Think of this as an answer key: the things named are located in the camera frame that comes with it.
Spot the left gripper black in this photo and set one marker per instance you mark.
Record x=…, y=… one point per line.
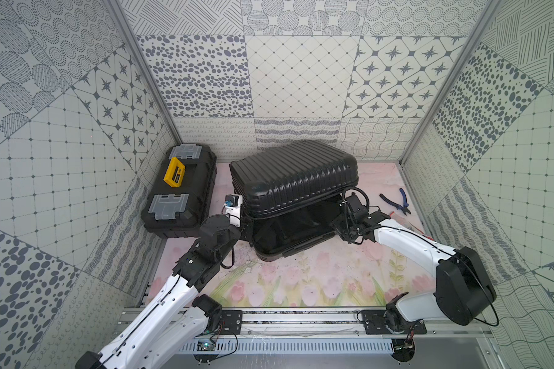
x=246, y=226

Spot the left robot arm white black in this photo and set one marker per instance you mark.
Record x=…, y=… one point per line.
x=180, y=312

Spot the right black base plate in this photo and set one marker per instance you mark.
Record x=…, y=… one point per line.
x=381, y=322

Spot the red white work glove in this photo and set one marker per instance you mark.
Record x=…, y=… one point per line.
x=411, y=222

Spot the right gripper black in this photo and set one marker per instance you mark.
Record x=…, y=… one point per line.
x=336, y=226

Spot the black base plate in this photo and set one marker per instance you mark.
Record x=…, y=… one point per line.
x=225, y=323
x=381, y=322

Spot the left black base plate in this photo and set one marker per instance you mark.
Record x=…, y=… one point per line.
x=225, y=323

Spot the aluminium mounting rail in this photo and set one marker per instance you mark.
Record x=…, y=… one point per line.
x=321, y=322

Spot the black hard-shell suitcase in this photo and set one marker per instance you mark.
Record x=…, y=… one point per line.
x=291, y=196

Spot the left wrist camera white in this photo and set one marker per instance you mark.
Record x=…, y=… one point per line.
x=232, y=209

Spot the black toolbox yellow handle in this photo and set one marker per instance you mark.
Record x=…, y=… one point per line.
x=181, y=196

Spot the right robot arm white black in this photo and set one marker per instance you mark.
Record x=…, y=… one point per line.
x=462, y=288

